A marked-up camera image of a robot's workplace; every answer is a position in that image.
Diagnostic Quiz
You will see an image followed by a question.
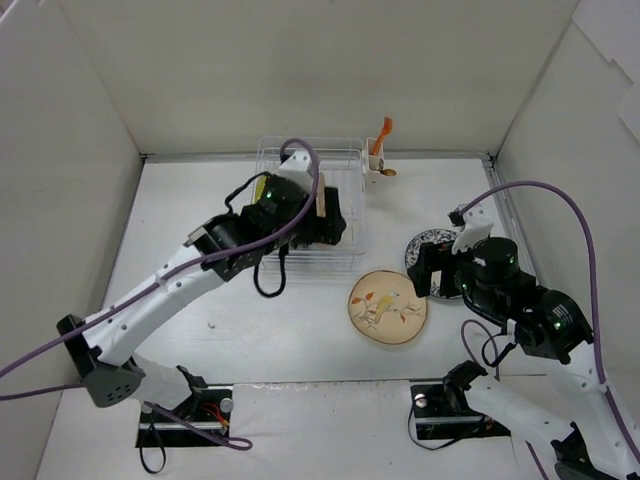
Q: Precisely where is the black white patterned plate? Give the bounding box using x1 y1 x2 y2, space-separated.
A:
404 228 462 301

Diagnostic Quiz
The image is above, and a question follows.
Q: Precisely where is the beige bird plate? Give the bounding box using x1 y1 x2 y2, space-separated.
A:
315 172 326 218
347 270 429 345

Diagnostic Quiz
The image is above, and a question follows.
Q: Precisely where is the green polka dot plate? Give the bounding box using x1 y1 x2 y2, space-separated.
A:
254 175 267 203

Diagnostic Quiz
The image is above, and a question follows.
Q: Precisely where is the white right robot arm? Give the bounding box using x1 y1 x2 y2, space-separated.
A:
408 237 639 479

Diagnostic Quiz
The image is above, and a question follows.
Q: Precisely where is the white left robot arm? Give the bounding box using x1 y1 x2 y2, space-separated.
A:
57 174 346 420

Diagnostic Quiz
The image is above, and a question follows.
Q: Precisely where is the white cutlery holder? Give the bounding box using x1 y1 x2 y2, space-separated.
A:
363 137 387 186

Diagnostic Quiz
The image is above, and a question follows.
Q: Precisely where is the orange plastic fork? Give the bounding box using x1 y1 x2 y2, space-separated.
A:
370 116 393 155

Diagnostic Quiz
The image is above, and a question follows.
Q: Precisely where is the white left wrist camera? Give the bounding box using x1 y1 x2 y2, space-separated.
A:
275 149 313 191

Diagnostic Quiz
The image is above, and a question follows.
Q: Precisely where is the white wire dish rack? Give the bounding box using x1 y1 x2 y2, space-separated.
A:
286 137 366 277

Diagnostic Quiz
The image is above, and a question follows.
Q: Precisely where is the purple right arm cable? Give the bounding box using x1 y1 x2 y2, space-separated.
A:
459 180 640 480

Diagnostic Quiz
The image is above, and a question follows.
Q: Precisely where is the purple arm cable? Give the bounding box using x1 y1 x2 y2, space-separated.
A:
0 138 321 451
459 180 640 480

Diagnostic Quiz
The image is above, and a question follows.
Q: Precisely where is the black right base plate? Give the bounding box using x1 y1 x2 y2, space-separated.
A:
409 382 511 448

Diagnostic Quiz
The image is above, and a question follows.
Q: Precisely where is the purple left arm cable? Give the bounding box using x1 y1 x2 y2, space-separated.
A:
0 138 321 451

